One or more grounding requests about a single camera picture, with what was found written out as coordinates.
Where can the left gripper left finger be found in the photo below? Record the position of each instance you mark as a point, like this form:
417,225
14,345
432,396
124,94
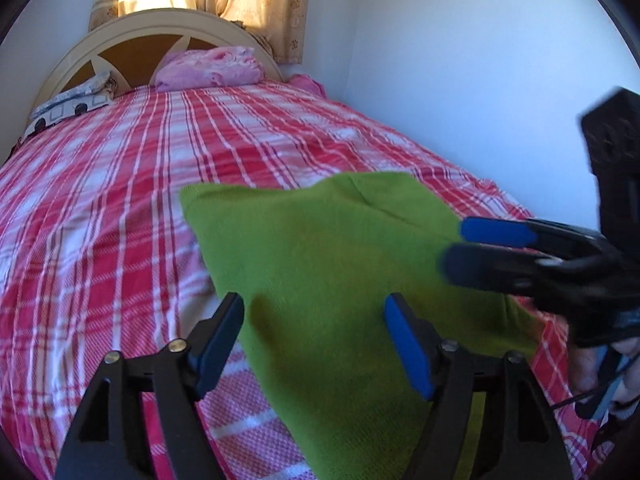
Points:
108,438

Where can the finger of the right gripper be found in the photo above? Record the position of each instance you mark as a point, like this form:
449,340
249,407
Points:
548,237
494,269

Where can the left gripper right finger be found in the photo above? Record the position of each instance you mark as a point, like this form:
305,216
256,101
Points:
489,418

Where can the green striped knit sweater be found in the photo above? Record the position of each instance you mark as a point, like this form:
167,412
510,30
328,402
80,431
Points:
314,267

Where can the person's right hand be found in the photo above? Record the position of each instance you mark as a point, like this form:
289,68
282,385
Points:
582,371

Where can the red white plaid bedspread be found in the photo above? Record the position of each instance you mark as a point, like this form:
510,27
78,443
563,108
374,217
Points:
95,254

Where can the pink cloth beside bed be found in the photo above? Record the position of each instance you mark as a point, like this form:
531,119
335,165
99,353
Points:
307,83

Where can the pink floral pillow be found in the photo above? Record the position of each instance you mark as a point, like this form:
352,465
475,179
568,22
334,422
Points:
220,67

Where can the white patterned pillow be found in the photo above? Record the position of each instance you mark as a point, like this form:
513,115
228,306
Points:
96,92

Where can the cream wooden headboard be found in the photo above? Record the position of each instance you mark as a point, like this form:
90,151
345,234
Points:
132,47

